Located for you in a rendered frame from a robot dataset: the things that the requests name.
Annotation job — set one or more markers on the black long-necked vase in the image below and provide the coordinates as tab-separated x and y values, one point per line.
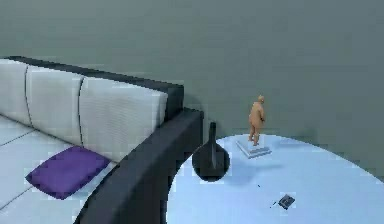
210	161

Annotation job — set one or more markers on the round pale blue table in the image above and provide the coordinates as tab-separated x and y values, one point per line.
300	190

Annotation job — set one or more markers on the small dark grey box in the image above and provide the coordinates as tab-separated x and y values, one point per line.
286	201

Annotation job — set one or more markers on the black and white sofa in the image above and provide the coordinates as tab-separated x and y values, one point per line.
133	186

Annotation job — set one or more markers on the orange figure statue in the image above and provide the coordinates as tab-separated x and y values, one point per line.
256	121

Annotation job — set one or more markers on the purple cushion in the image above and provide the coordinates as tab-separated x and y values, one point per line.
66	171

